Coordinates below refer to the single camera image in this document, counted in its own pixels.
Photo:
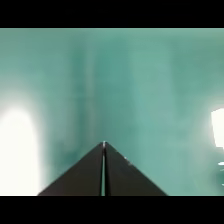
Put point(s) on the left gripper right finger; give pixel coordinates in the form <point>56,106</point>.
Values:
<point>123,176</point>

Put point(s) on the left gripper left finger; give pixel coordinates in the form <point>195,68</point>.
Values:
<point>87,176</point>

